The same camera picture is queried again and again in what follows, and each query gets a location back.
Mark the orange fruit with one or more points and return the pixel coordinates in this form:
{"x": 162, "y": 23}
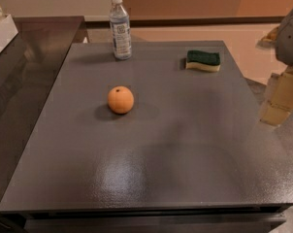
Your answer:
{"x": 120, "y": 100}

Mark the clear plastic water bottle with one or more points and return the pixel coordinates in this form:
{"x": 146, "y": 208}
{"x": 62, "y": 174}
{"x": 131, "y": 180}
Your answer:
{"x": 120, "y": 27}

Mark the white box at left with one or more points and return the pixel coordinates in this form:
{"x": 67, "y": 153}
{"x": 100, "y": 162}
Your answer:
{"x": 8, "y": 31}

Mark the green and yellow sponge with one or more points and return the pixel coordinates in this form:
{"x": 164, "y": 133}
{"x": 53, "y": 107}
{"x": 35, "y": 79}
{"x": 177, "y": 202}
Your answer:
{"x": 202, "y": 60}

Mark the dark side table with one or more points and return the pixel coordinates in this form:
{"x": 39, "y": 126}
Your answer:
{"x": 28, "y": 68}

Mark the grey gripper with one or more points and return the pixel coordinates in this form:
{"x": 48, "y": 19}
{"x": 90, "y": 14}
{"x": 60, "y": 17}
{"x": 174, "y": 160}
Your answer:
{"x": 290, "y": 38}

